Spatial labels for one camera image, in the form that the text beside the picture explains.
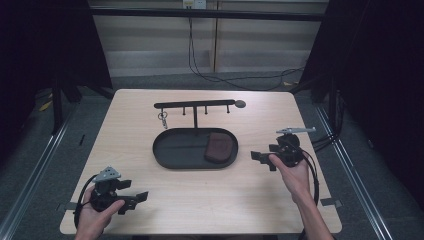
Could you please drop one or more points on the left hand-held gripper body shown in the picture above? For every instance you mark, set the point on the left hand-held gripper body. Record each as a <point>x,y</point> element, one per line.
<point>105,198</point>

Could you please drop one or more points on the black curtain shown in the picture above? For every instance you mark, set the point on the black curtain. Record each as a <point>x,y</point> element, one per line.
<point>50,43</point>
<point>380,83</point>

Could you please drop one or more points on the person's right hand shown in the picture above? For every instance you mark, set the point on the person's right hand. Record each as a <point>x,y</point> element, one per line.
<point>296,181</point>

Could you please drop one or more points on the black horizontal frame bar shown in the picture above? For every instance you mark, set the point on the black horizontal frame bar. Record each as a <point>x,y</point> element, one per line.
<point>206,14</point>

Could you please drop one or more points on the brown zip pouch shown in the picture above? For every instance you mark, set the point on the brown zip pouch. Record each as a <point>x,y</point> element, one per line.
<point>218,148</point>

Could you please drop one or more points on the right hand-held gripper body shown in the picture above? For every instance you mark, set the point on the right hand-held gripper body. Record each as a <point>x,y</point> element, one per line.
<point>290,151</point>

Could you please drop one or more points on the white wall power outlet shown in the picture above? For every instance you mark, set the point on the white wall power outlet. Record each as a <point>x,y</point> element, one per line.
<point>195,4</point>

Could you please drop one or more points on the black key rack with tray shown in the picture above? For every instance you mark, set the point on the black key rack with tray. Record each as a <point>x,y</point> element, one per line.
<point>180,150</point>

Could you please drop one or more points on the black stand leg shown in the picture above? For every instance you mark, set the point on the black stand leg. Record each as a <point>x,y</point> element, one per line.
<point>57,106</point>

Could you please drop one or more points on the yellow floor tape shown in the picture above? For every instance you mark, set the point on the yellow floor tape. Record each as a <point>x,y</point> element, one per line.
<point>45,106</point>

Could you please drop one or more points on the metal floor rail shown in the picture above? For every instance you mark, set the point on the metal floor rail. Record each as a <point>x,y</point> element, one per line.
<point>36,175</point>
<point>356,186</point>

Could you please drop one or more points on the grey tape strip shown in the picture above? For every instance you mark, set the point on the grey tape strip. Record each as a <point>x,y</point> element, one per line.
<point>331,202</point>
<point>68,206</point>

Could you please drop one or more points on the person's left hand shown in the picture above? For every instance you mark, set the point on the person's left hand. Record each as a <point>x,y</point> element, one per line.
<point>91,223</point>

